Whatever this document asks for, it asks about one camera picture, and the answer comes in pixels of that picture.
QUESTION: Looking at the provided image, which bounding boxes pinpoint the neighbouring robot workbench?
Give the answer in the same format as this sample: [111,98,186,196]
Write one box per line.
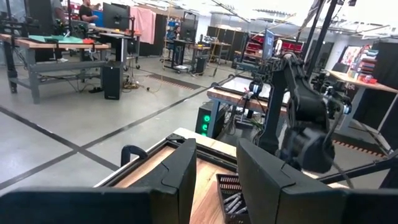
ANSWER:
[206,75,292,139]

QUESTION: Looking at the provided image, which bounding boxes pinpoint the green cutting mat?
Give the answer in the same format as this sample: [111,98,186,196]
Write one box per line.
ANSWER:
[27,34,85,45]

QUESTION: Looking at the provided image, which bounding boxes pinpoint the black monitor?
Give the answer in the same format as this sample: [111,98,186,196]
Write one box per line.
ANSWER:
[102,2,131,31]

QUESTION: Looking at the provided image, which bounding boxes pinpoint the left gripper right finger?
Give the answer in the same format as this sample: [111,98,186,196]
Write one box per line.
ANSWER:
[236,138,398,224]

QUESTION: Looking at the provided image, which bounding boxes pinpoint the wood-top desk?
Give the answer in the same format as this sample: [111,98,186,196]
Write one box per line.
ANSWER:
[325,69,398,150]

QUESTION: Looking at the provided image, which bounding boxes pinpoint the small wheeled desk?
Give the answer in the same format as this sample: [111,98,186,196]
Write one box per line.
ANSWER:
[160,39,215,75]

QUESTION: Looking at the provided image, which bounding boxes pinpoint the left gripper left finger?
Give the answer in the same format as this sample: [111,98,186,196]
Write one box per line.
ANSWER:
[0,138,197,224]

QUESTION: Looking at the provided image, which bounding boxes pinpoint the tall black cabinet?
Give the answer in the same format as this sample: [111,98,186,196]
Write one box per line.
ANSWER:
[139,13,169,58]

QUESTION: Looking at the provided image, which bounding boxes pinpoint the grey wood-top workbench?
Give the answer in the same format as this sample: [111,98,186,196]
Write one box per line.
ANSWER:
[0,32,112,105]

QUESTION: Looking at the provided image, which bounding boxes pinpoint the black shelf unit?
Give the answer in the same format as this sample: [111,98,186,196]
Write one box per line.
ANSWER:
[206,26,249,54]

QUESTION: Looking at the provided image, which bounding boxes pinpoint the colourful poster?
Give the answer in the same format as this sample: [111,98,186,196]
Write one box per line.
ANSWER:
[340,45,363,67]

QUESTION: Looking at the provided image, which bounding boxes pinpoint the black aluminium frame rail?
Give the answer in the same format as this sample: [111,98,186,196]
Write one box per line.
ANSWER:
[195,139,239,172]
[93,133,200,189]

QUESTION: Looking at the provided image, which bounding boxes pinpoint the red bin shelf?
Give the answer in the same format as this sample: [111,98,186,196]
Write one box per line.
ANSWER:
[244,33,305,62]

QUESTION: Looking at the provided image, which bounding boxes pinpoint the person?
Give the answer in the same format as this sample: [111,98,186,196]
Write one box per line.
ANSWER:
[49,0,70,63]
[78,0,101,24]
[167,25,183,63]

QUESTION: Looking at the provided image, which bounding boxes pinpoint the floor cable bundle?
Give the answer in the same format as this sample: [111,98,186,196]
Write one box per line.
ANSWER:
[121,77,164,94]

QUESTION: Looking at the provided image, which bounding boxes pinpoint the black plastic basket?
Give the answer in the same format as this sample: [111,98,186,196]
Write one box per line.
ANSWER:
[216,173,249,224]

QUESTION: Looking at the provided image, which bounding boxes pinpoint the blue lit monitor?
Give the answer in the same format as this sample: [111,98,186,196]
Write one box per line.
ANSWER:
[262,28,276,61]

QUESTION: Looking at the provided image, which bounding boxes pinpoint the black floor computer tower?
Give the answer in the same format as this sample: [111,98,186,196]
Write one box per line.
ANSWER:
[102,60,124,101]

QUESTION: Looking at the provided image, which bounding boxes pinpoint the dark floor mat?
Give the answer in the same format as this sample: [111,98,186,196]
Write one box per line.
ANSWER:
[146,73,203,91]
[331,139,389,160]

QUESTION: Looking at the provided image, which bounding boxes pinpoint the black slanted rig pole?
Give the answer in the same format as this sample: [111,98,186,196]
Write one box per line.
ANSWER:
[306,0,339,80]
[297,0,322,62]

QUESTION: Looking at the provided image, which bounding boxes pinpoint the black panel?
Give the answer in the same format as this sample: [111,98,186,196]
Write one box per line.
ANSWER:
[371,39,398,134]

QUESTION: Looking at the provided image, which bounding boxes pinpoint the stack of colourful boxes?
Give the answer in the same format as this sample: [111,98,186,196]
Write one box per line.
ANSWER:
[347,44,379,85]

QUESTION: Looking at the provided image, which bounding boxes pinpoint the computer tower green lights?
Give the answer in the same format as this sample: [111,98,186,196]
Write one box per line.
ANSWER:
[195,100,227,139]

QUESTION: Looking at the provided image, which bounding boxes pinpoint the pink cloth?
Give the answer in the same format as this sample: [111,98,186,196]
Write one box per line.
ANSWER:
[129,6,157,45]

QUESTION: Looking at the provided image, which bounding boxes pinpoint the black bin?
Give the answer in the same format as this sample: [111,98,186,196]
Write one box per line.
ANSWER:
[195,54,208,74]

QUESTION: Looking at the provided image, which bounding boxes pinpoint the black monitor desk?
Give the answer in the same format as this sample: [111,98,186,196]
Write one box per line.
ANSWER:
[88,26,142,72]

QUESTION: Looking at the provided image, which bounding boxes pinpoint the black diagonal frame brace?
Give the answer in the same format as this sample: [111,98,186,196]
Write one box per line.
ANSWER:
[317,149,398,189]

